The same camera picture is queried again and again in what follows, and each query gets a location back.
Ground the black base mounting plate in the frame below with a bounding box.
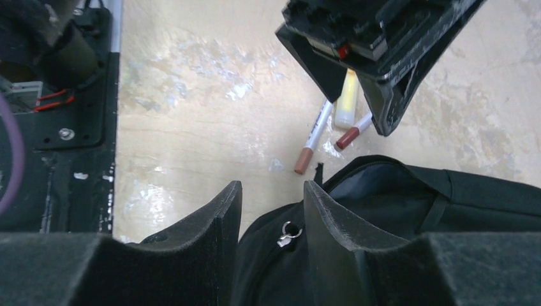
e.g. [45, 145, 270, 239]
[0, 6, 121, 234]

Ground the black student backpack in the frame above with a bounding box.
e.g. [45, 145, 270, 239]
[231, 155, 540, 305]

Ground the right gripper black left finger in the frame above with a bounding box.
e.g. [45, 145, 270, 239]
[1, 181, 242, 305]

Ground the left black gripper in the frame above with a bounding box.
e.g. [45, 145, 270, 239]
[275, 1, 483, 136]

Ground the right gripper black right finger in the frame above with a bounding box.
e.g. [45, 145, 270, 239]
[304, 181, 540, 305]

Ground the white red-capped marker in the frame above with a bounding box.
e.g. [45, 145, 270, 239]
[335, 113, 373, 150]

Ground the white brown-tipped pen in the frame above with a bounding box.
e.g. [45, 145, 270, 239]
[294, 99, 333, 175]

